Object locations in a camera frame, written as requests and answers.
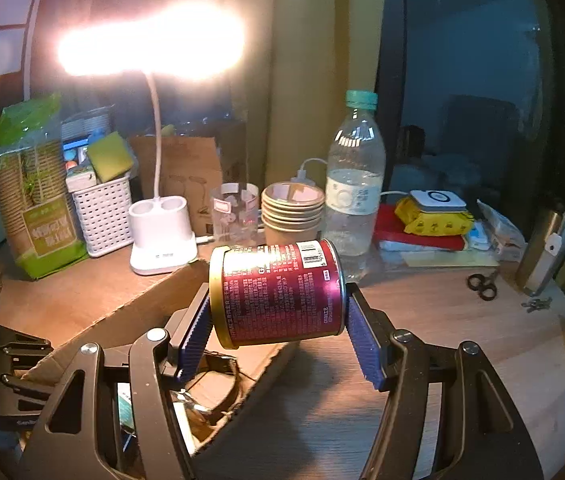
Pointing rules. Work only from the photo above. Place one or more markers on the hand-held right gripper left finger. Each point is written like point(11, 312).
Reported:
point(195, 337)

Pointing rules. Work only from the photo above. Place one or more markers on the clear plastic water bottle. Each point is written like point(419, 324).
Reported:
point(355, 185)

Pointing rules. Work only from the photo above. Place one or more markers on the yellow wipes packet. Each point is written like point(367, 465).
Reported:
point(432, 222)

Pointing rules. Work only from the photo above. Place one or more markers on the white power bank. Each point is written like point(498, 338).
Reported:
point(437, 201)

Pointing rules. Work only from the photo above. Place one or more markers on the white plastic basket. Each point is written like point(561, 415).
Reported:
point(102, 220)

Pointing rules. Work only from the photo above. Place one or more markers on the steel tumbler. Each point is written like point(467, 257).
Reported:
point(545, 252)

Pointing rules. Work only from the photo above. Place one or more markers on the yellow sponge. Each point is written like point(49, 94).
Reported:
point(111, 157)

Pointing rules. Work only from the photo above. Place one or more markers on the pile of white packets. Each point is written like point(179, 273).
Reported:
point(497, 232)

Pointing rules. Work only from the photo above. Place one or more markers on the green bag of paper cups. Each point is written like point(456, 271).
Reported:
point(32, 200)

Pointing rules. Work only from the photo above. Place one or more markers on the dark glass window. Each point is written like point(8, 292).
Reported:
point(472, 60)

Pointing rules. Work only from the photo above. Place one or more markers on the small white green box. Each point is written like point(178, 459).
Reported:
point(81, 179)

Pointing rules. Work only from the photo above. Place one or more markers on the cardboard box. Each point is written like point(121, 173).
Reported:
point(162, 290)

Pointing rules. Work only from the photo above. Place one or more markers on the red tin can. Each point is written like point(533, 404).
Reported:
point(277, 295)

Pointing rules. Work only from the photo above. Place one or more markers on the wide yellow curtain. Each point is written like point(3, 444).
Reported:
point(302, 60)

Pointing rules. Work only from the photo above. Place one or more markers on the red book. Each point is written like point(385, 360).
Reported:
point(387, 232)

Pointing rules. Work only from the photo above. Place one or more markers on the white desk lamp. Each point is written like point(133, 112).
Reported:
point(162, 245)

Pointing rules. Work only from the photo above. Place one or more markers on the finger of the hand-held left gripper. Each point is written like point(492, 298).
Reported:
point(27, 351)
point(32, 391)

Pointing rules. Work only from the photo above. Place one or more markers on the stack of brown paper cups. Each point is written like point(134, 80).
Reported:
point(292, 215)

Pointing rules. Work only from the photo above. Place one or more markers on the bunch of keys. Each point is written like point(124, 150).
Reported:
point(537, 304)

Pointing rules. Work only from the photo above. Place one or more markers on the blue white packet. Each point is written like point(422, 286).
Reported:
point(75, 152)

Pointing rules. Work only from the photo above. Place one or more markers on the clear plastic cups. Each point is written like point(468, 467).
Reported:
point(235, 217)

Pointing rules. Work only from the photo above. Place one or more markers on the black scissors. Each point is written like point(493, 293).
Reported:
point(482, 285)

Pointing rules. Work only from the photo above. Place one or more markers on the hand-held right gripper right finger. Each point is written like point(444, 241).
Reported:
point(366, 342)

